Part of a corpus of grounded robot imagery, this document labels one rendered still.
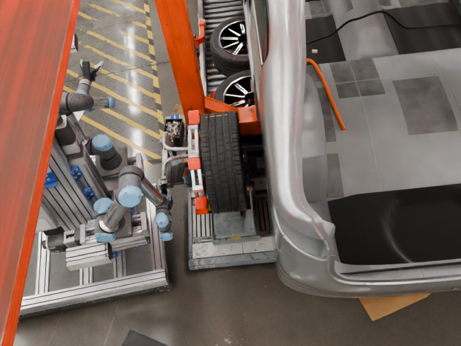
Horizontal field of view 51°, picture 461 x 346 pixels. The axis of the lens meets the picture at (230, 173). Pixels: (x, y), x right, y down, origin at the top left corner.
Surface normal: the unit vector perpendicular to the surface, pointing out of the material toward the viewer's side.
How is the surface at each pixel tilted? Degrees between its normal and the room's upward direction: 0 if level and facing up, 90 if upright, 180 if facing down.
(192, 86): 90
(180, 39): 90
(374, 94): 1
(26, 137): 0
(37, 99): 0
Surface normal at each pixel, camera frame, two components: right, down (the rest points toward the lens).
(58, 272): -0.10, -0.58
